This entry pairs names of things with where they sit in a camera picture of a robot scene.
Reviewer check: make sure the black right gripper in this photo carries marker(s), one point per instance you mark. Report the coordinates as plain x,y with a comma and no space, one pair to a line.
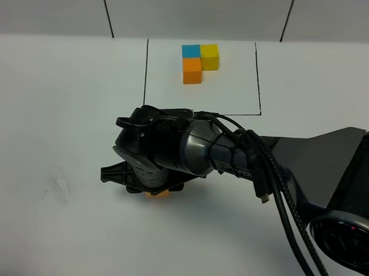
159,181

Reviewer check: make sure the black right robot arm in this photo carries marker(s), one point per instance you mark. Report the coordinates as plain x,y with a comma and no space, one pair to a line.
325,178

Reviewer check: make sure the template orange cube block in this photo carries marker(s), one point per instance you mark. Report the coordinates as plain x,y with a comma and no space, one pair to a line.
192,70

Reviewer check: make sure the template blue cube block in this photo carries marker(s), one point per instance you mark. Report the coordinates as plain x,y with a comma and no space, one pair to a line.
191,51

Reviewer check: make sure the template yellow cube block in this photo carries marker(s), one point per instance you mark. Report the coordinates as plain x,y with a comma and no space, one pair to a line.
209,57

